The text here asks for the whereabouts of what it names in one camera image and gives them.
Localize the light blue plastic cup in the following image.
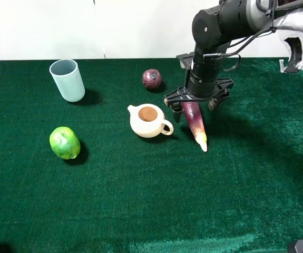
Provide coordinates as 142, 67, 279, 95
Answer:
49, 59, 85, 103

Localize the green lime fruit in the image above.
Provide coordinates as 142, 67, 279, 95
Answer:
49, 126, 81, 160

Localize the green velvet table cloth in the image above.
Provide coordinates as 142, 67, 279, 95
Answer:
0, 59, 303, 252

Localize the cream ceramic teapot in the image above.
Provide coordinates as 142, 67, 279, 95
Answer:
127, 104, 174, 138

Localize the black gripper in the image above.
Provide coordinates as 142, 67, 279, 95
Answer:
164, 77, 233, 123

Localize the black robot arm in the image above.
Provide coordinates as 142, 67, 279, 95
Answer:
164, 1, 282, 122

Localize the purple eggplant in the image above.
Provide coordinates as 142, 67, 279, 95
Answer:
181, 102, 208, 152

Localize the dark purple round fruit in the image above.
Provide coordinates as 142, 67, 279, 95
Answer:
142, 69, 162, 90

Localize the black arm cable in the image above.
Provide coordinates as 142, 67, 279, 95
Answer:
202, 0, 280, 72

